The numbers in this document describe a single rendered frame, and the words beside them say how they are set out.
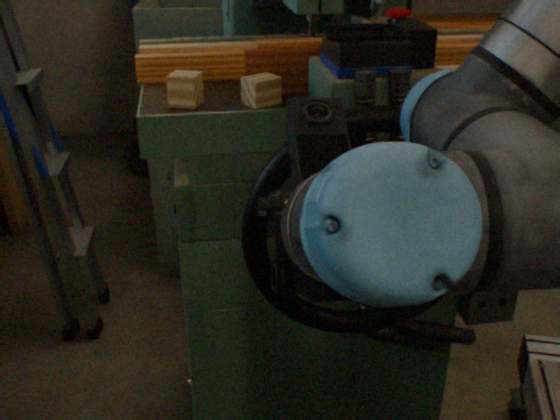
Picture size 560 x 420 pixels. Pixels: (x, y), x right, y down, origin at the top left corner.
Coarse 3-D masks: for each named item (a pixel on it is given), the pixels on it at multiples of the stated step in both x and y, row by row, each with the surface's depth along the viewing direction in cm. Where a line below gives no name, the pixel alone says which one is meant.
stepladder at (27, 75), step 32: (0, 0) 152; (0, 32) 146; (0, 64) 144; (0, 96) 149; (32, 96) 164; (0, 128) 152; (32, 128) 156; (32, 160) 155; (64, 160) 170; (32, 192) 163; (64, 192) 178; (32, 224) 164; (64, 224) 169; (64, 256) 168; (96, 256) 195; (64, 320) 179; (96, 320) 182
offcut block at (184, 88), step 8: (176, 72) 82; (184, 72) 82; (192, 72) 82; (200, 72) 82; (168, 80) 80; (176, 80) 80; (184, 80) 80; (192, 80) 80; (200, 80) 82; (168, 88) 81; (176, 88) 81; (184, 88) 80; (192, 88) 80; (200, 88) 83; (168, 96) 81; (176, 96) 81; (184, 96) 81; (192, 96) 81; (200, 96) 83; (168, 104) 82; (176, 104) 82; (184, 104) 81; (192, 104) 81
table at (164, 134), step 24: (144, 96) 87; (216, 96) 87; (240, 96) 87; (288, 96) 87; (144, 120) 79; (168, 120) 80; (192, 120) 80; (216, 120) 81; (240, 120) 81; (264, 120) 82; (144, 144) 81; (168, 144) 81; (192, 144) 82; (216, 144) 82; (240, 144) 83; (264, 144) 83
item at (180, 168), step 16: (176, 160) 92; (176, 176) 87; (176, 192) 85; (192, 192) 85; (208, 192) 85; (224, 192) 86; (240, 192) 86; (176, 208) 86; (192, 208) 86; (208, 208) 87; (224, 208) 87; (240, 208) 87; (192, 224) 87; (208, 224) 88; (224, 224) 88; (240, 224) 88; (192, 240) 89
